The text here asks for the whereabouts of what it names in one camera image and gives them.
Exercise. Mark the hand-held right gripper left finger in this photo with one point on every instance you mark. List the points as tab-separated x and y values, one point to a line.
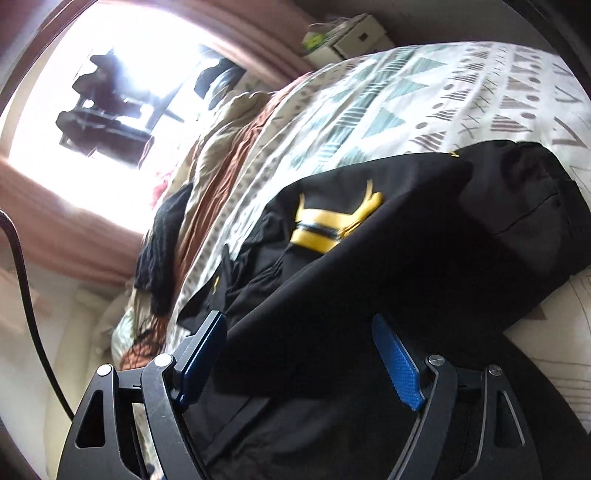
203	355

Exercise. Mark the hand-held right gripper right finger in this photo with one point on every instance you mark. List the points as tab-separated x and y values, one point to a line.
397	364

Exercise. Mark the black jacket with yellow trim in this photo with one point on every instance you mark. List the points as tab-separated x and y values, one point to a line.
369	258

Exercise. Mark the red clothes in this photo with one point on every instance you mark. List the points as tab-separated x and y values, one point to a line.
164	184

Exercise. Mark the black knit sweater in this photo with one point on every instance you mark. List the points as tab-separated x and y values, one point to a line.
159	249

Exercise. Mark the cream padded headboard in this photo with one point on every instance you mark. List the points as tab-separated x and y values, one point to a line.
83	332

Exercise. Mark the white line-print cloth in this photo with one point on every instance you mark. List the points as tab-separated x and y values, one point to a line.
554	341

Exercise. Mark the pink curtain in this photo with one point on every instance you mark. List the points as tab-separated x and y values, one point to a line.
69	221

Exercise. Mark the triangle-patterned white blanket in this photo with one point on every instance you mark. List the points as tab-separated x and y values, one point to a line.
369	101

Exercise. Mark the hanging dark clothing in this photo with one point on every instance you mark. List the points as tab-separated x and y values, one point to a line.
106	92

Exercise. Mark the white cardboard box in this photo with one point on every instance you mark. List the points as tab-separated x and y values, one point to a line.
360	34

